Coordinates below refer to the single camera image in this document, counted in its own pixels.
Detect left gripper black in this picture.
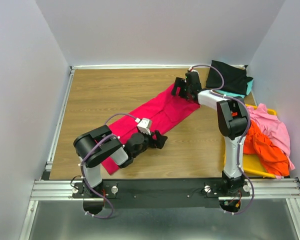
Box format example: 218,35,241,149
132,130,168,159

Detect magenta t shirt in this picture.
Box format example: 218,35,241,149
101,83,201,175

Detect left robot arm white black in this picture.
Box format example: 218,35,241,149
73,125,168,198

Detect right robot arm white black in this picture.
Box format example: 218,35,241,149
171,71,251,198

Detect folded black t shirt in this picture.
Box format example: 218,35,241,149
205,60,253,95

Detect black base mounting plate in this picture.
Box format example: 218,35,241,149
71,178,250,214

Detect folded teal t shirt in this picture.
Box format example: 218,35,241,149
216,80,254,99

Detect yellow plastic bin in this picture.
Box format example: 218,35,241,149
223,104,279,179

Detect light pink t shirt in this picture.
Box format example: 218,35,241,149
247,103,295,178

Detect orange t shirt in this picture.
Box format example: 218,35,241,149
243,120,290,177

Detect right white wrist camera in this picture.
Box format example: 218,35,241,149
187,66,198,73

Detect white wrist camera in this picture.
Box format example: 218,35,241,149
137,118,152,135
187,66,198,73

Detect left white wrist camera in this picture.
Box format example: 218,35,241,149
137,118,152,135

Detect aluminium frame rail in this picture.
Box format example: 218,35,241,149
20,67,300,240

